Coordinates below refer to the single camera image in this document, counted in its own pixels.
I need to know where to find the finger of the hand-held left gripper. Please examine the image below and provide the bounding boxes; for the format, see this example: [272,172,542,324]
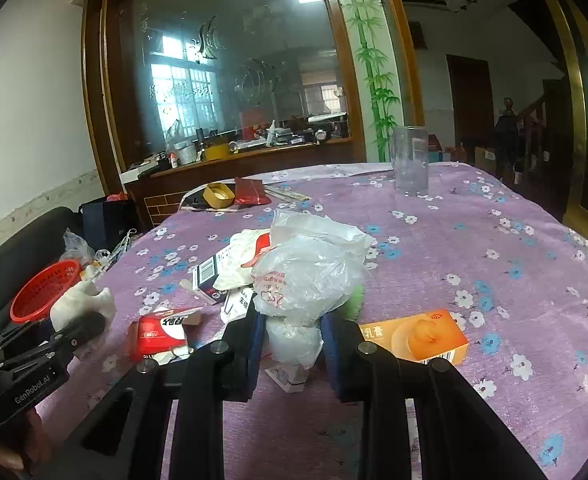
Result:
[0,312,109,368]

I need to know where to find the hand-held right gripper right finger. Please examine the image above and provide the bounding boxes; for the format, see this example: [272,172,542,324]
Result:
[321,312,550,480]

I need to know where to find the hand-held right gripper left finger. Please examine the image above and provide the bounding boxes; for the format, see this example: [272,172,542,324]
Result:
[39,310,267,480]

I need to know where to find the white tissue wad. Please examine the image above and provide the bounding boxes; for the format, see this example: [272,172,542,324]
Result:
[49,280,117,356]

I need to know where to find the red plastic mesh basket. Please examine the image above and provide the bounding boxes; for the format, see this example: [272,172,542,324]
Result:
[9,259,84,323]

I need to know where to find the clear red-printed plastic bag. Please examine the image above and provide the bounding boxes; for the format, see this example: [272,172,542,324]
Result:
[251,234,375,370]

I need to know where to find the long orange-white cardboard box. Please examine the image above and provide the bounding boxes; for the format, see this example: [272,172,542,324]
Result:
[356,309,470,366]

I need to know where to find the white bag with red label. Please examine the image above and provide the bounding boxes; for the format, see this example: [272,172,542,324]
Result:
[213,229,275,291]

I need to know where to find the person's left hand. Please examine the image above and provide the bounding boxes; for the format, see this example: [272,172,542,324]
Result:
[0,407,50,473]

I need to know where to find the white paper leaflet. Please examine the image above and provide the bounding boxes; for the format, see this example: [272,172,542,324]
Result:
[219,285,255,326]

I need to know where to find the small white carton scrap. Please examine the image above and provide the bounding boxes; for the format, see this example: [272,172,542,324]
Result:
[265,360,315,395]

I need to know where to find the green cloth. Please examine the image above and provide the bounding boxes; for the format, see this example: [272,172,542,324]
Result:
[341,282,366,321]

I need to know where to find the red tissue packet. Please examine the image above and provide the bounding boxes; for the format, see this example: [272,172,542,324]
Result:
[126,307,205,363]

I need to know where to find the blue and white carton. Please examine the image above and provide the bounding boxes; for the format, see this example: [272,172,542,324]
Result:
[190,254,235,306]

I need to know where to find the clear plastic bag with items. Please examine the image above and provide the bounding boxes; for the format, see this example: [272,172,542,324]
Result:
[63,228,97,263]

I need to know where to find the black leather sofa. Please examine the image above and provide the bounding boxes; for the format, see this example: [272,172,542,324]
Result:
[0,206,82,361]

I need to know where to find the dark blue paper bag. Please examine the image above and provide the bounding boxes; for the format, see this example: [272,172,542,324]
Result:
[79,196,140,253]

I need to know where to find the white translucent plastic bag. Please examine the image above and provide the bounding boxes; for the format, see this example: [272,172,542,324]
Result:
[270,209,378,261]

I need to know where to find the wooden chopsticks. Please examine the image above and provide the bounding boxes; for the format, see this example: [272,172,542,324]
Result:
[261,185,311,203]

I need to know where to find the purple floral tablecloth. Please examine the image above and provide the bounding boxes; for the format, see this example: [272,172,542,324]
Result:
[34,161,588,480]

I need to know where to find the white flat box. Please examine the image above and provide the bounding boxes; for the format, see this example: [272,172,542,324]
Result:
[120,164,157,181]

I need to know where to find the wooden counter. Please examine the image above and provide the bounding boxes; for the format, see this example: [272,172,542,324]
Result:
[124,137,367,231]

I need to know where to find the clear glass pitcher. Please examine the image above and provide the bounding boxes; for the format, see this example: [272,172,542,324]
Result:
[389,126,430,196]

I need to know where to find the metal pot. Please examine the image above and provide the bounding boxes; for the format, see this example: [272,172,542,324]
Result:
[173,141,197,165]

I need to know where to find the dark hanging jacket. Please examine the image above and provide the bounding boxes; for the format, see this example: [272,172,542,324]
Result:
[493,97,522,173]

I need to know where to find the brown wooden door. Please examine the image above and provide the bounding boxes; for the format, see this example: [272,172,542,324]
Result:
[446,55,495,151]

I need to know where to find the bamboo painted panel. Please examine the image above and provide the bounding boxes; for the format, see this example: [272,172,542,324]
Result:
[341,0,405,163]

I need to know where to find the wood-framed etched glass partition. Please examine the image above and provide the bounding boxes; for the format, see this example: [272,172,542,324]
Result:
[81,0,415,196]

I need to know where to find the wooden staircase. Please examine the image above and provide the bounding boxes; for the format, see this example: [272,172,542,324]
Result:
[516,80,575,186]

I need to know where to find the golden door frame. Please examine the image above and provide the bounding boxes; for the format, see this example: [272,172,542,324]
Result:
[541,0,588,241]

